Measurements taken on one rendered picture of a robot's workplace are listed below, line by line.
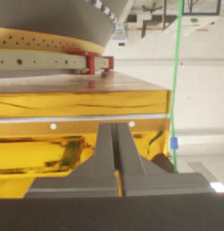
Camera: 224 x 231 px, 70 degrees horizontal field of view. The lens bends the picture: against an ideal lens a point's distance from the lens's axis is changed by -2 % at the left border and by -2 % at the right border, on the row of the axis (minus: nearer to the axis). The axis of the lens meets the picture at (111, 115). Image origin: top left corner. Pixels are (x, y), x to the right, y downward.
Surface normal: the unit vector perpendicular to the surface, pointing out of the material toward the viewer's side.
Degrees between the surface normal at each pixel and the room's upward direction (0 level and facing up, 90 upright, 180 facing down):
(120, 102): 90
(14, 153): 129
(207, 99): 90
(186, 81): 90
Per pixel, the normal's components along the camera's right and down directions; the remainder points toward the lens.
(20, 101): 0.06, 0.29
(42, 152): 0.04, -0.37
